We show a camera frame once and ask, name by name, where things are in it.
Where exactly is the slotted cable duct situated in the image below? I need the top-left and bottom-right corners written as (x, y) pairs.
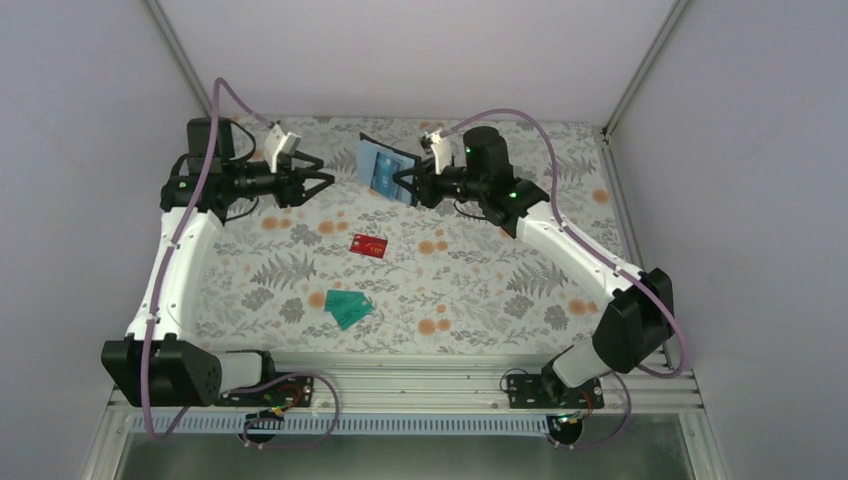
top-left (128, 412), bottom-right (549, 437)

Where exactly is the red credit card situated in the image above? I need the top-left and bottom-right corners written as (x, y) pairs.
top-left (350, 233), bottom-right (388, 259)

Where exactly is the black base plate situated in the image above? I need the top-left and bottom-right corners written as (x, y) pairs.
top-left (213, 374), bottom-right (315, 409)
top-left (501, 373), bottom-right (605, 410)

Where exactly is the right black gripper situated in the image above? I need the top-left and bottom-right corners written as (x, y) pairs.
top-left (392, 158), bottom-right (486, 209)

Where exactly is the black leather card holder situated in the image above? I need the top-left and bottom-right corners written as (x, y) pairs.
top-left (356, 133), bottom-right (421, 206)

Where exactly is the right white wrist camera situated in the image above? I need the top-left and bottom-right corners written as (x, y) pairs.
top-left (419, 128), bottom-right (454, 175)

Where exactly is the floral table mat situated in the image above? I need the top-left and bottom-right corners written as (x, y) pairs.
top-left (195, 116), bottom-right (602, 355)

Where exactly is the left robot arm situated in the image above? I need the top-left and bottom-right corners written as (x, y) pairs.
top-left (101, 117), bottom-right (334, 407)

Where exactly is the teal credit card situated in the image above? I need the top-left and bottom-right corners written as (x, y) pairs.
top-left (324, 290), bottom-right (368, 315)
top-left (333, 294), bottom-right (374, 330)

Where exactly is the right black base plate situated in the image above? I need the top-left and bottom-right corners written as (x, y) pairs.
top-left (501, 373), bottom-right (605, 410)

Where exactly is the aluminium mounting rail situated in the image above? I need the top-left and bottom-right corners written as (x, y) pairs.
top-left (109, 360), bottom-right (705, 413)

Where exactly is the blue credit card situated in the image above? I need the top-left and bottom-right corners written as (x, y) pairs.
top-left (370, 152), bottom-right (414, 203)

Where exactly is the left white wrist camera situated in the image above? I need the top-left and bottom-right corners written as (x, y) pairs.
top-left (263, 122), bottom-right (302, 174)

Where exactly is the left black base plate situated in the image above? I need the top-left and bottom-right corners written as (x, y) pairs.
top-left (213, 374), bottom-right (315, 409)

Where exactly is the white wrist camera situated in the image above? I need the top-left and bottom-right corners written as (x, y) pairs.
top-left (263, 122), bottom-right (302, 174)
top-left (419, 128), bottom-right (454, 175)

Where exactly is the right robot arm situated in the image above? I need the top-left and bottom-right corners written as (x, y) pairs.
top-left (392, 126), bottom-right (674, 407)

